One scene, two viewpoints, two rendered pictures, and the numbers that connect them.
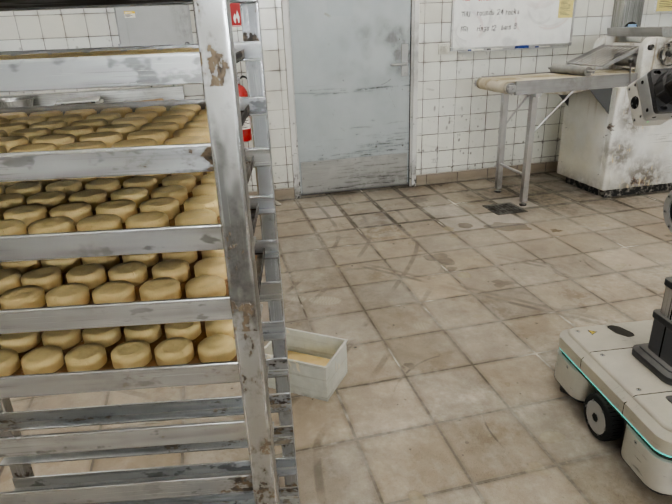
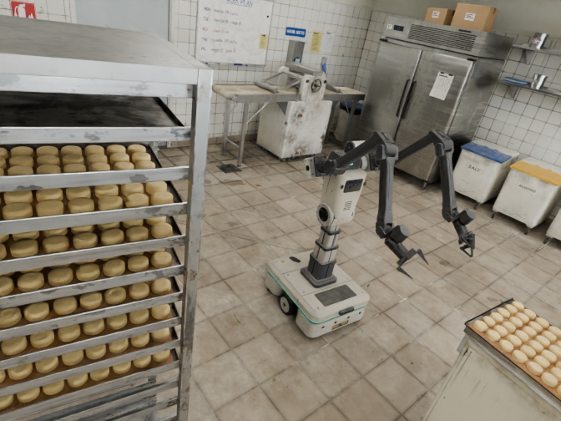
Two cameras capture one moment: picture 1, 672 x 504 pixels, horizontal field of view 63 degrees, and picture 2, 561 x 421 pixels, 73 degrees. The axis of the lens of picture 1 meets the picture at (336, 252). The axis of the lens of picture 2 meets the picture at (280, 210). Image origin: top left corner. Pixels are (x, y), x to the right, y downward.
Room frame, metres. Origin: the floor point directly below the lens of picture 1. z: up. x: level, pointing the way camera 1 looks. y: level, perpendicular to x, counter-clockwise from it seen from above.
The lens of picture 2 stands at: (-0.18, 0.32, 1.95)
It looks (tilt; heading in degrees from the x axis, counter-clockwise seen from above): 28 degrees down; 329
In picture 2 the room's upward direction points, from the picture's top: 11 degrees clockwise
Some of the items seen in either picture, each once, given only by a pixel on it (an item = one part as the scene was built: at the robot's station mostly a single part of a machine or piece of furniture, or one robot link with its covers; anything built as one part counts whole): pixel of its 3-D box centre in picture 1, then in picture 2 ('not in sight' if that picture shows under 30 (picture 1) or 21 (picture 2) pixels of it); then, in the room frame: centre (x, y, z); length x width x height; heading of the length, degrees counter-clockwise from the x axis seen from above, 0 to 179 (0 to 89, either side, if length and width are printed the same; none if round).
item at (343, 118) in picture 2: not in sight; (351, 122); (5.11, -3.93, 0.33); 0.54 x 0.53 x 0.66; 13
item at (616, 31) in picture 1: (642, 31); (303, 68); (4.54, -2.44, 1.23); 0.58 x 0.19 x 0.07; 13
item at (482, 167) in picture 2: not in sight; (479, 174); (2.75, -4.42, 0.38); 0.64 x 0.54 x 0.77; 106
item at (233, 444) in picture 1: (148, 445); not in sight; (0.97, 0.43, 0.51); 0.64 x 0.03 x 0.03; 93
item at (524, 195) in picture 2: not in sight; (528, 195); (2.12, -4.56, 0.38); 0.64 x 0.54 x 0.77; 104
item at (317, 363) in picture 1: (304, 362); not in sight; (1.92, 0.15, 0.08); 0.30 x 0.22 x 0.16; 66
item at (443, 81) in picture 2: not in sight; (441, 85); (3.29, -3.72, 1.39); 0.22 x 0.03 x 0.31; 13
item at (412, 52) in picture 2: not in sight; (421, 103); (3.80, -4.04, 1.02); 1.40 x 0.90 x 2.05; 13
